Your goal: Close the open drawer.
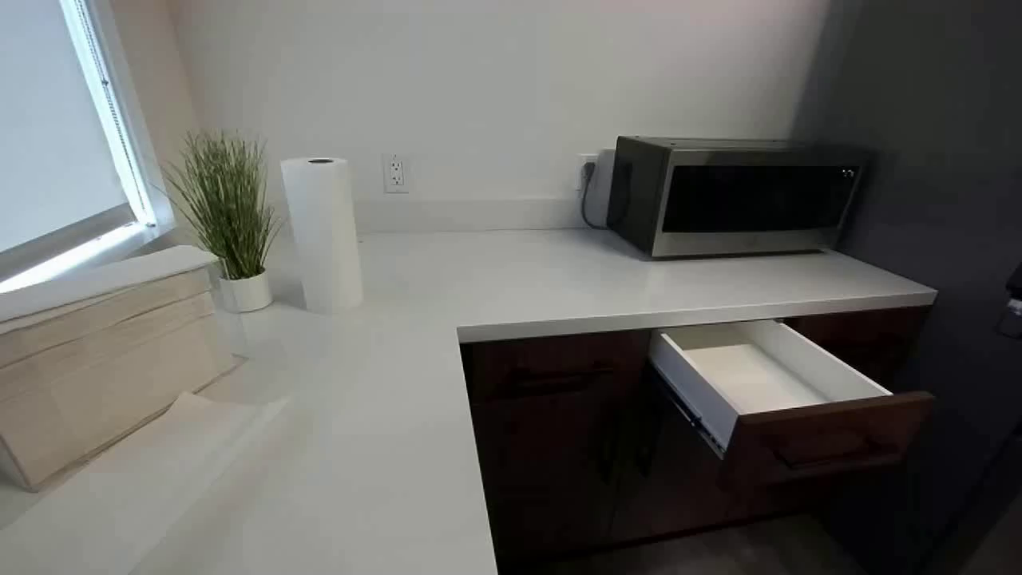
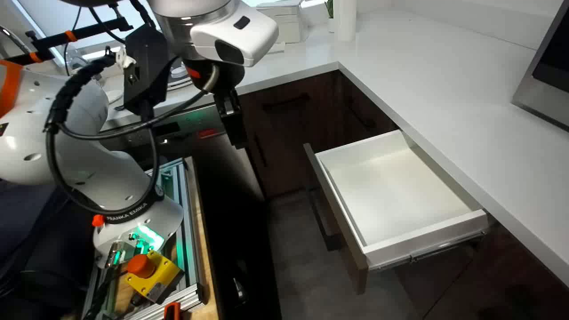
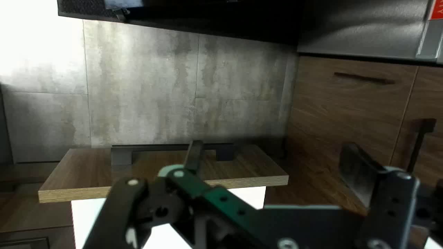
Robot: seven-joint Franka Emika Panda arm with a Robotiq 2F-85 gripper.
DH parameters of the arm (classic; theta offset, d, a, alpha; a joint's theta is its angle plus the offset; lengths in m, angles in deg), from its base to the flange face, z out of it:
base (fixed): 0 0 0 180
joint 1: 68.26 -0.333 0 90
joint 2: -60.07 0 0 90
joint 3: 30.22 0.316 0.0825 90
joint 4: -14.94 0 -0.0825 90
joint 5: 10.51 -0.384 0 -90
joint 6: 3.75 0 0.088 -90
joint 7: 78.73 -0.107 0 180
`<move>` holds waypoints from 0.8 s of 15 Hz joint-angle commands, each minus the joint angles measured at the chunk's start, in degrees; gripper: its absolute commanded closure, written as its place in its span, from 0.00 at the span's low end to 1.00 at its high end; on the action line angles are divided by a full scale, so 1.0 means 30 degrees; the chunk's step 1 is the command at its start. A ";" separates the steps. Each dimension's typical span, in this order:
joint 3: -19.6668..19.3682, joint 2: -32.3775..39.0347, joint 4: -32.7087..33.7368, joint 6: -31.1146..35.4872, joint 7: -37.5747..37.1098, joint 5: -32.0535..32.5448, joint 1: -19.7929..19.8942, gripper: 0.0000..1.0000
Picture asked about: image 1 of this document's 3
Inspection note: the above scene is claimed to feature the white wooden-front drawer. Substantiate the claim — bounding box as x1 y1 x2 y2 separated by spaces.
648 320 931 488

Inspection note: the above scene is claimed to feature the dark wood left cabinet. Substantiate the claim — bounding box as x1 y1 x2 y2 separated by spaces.
463 333 648 565

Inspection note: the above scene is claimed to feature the stainless steel microwave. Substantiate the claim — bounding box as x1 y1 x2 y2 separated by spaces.
607 136 872 257

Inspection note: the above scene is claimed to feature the white paper towel roll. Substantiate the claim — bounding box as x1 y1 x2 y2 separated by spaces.
281 156 365 314

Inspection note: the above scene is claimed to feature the dark wood lower cabinet door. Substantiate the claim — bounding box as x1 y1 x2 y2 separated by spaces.
607 372 791 544

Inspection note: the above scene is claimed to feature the green potted plant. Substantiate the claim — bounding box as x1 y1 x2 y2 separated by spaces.
166 132 277 314

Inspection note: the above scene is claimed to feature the beige paper towel dispenser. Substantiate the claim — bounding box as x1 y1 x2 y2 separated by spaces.
0 245 235 492

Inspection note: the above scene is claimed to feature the black microwave power cord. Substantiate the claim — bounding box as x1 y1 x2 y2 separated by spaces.
578 156 613 234

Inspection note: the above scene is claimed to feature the white wall outlet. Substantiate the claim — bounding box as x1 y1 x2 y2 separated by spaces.
384 154 407 194

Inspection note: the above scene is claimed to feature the black drawer handle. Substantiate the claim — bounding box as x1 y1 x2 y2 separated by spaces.
772 433 880 470

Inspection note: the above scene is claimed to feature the window with white frame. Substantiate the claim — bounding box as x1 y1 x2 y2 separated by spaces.
0 0 171 289

